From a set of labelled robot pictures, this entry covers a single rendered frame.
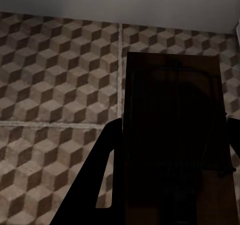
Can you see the mousetrap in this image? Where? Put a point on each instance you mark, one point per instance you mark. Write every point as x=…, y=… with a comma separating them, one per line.
x=177, y=163

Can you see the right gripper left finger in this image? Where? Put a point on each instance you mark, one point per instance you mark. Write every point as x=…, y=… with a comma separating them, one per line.
x=79, y=205

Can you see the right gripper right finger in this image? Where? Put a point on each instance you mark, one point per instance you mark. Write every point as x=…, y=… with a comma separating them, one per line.
x=233, y=128

